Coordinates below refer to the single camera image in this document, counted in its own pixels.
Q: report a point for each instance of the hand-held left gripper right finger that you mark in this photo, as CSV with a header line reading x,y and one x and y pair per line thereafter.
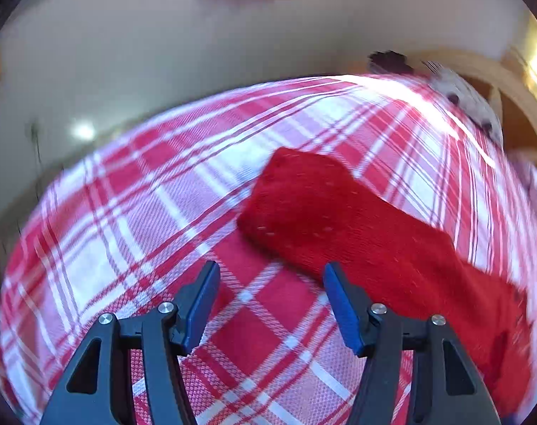
x,y
342,306

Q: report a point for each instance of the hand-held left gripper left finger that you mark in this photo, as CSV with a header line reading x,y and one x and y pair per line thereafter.
x,y
200,303

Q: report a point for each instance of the red knitted sweater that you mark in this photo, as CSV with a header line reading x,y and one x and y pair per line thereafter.
x,y
385,248

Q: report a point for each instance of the red white plaid bed sheet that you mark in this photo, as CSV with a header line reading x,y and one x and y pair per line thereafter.
x,y
153,212

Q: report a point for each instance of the pink pillow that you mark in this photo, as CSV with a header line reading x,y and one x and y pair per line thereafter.
x,y
536,195

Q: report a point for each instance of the grey patterned pillow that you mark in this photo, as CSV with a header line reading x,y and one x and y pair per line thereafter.
x,y
465,99

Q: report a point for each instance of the dark cloth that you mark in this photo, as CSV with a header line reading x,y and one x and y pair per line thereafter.
x,y
389,63

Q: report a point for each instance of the cream round wooden headboard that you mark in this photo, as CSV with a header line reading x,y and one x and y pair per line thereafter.
x,y
494,84

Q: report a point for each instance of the window with yellow curtains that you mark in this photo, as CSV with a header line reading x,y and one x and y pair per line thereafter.
x,y
534,55

